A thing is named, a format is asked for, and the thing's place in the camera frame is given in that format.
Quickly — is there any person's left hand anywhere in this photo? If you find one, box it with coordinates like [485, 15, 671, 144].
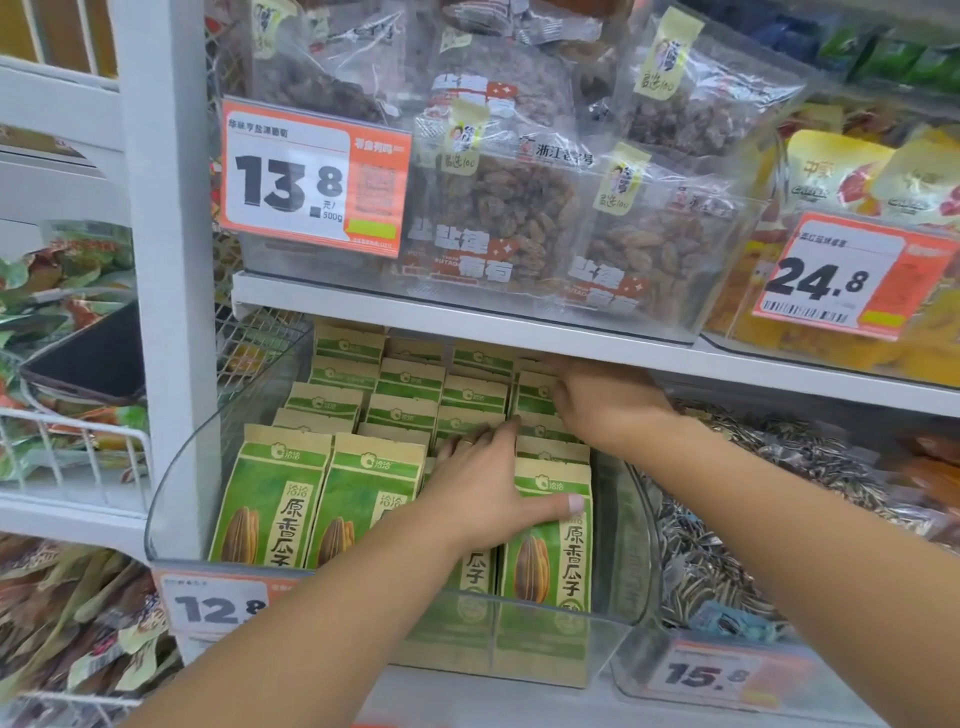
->
[419, 416, 586, 556]

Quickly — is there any empty clear plastic bin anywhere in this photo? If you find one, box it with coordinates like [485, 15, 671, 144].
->
[144, 318, 665, 691]

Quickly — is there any clear bin of nut bags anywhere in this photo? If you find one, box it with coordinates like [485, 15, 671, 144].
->
[251, 0, 819, 324]

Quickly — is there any person's left forearm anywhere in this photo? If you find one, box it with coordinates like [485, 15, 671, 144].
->
[123, 517, 481, 728]

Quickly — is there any person's right hand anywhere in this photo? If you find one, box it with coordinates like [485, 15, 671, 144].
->
[547, 356, 680, 459]

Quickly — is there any pile of green snack bags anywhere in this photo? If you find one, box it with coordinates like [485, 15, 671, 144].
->
[0, 219, 151, 481]

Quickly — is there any orange white price tag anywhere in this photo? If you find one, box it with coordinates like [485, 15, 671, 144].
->
[752, 211, 960, 343]
[219, 97, 414, 260]
[153, 569, 301, 639]
[644, 641, 815, 710]

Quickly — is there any pile of brown snack bags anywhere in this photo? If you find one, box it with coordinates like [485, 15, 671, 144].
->
[0, 533, 185, 728]

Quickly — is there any green snack packet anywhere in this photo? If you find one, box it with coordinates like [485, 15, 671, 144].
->
[494, 457, 594, 688]

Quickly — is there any row of green packets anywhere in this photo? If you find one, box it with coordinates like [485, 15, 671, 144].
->
[208, 318, 594, 688]

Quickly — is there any white store shelf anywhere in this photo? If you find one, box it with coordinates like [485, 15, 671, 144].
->
[108, 0, 960, 728]

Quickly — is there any stack of yellow snack bags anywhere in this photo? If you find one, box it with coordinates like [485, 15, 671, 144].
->
[704, 104, 960, 384]

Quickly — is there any person's right forearm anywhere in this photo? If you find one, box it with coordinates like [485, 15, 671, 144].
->
[614, 416, 960, 728]

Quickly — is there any white wire end rack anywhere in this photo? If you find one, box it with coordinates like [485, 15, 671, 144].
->
[0, 0, 226, 728]

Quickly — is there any black smartphone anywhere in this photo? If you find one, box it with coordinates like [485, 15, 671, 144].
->
[20, 299, 148, 406]

